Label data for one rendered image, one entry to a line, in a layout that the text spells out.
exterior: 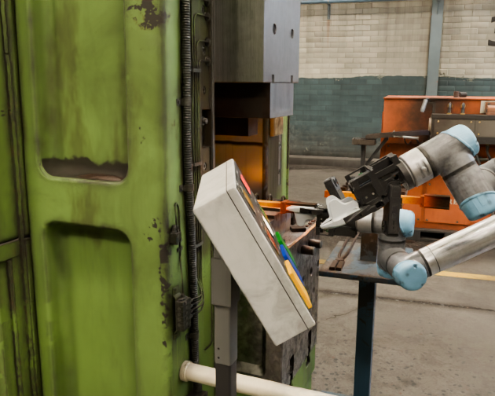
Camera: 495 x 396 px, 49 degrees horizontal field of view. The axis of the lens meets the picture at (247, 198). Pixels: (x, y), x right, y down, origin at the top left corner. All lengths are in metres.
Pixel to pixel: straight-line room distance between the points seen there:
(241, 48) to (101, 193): 0.52
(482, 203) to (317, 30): 8.12
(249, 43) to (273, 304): 0.76
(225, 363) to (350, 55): 8.16
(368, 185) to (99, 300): 0.81
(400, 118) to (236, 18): 3.64
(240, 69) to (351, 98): 7.65
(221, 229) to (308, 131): 8.35
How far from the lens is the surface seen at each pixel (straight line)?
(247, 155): 1.91
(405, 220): 1.54
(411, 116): 5.01
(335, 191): 1.57
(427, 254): 1.47
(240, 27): 1.48
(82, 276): 1.58
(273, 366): 1.65
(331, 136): 9.16
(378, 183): 1.16
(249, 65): 1.46
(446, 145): 1.20
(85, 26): 1.48
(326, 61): 9.15
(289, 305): 0.94
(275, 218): 1.59
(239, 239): 0.90
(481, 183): 1.20
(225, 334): 1.13
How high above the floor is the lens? 1.36
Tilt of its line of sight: 12 degrees down
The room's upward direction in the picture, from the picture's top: straight up
